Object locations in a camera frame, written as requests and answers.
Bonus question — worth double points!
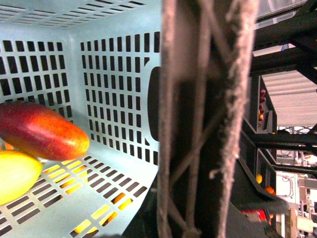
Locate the brown basket handle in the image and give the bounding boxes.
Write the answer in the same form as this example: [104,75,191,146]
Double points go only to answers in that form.
[157,0,259,238]

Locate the red mango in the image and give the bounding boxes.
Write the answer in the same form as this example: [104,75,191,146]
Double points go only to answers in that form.
[0,101,90,161]

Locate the light blue plastic basket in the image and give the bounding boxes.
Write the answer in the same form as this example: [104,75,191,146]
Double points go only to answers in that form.
[0,0,161,238]

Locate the yellow lemon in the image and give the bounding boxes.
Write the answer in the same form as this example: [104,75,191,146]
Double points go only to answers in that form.
[0,150,44,205]

